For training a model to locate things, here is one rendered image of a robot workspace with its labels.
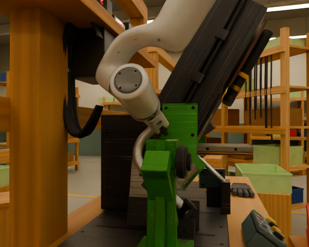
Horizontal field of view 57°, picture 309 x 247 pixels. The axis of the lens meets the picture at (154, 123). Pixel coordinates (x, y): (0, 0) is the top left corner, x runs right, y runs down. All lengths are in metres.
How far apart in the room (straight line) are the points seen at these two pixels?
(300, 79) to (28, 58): 9.70
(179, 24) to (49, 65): 0.38
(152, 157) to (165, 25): 0.27
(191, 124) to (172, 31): 0.38
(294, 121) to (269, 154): 0.49
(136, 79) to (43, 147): 0.33
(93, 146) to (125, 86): 10.69
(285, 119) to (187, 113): 2.64
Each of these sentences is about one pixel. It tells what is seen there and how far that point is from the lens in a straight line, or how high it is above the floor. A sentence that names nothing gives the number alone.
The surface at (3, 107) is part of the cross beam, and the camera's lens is 0.82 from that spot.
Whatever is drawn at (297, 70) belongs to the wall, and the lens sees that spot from 10.23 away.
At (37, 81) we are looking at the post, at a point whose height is 1.31.
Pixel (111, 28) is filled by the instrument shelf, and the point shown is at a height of 1.50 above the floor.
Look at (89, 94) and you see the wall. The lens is 11.41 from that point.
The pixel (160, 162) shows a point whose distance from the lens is 0.58.
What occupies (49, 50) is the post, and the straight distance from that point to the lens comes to 0.83.
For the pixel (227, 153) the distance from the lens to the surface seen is 1.00.
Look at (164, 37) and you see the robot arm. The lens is 0.61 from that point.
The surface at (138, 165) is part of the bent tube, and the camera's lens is 0.87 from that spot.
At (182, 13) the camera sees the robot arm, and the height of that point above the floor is 1.42.
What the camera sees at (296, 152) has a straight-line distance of 3.83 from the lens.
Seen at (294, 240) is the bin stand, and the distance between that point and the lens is 1.18.
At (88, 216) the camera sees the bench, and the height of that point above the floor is 0.88.
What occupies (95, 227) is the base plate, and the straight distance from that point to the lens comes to 0.92.
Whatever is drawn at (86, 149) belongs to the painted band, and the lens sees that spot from 11.44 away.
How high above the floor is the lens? 1.20
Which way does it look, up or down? level
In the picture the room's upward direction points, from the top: straight up
